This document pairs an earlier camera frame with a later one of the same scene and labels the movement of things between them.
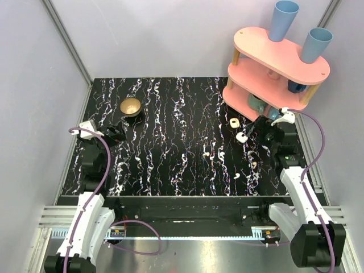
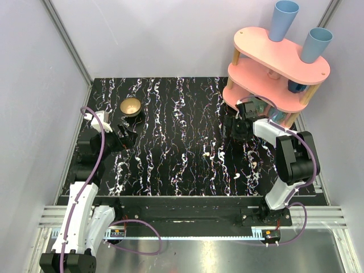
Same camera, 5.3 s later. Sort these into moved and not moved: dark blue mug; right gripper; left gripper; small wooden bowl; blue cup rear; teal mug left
Moved: right gripper; left gripper
Not moved: blue cup rear; dark blue mug; small wooden bowl; teal mug left
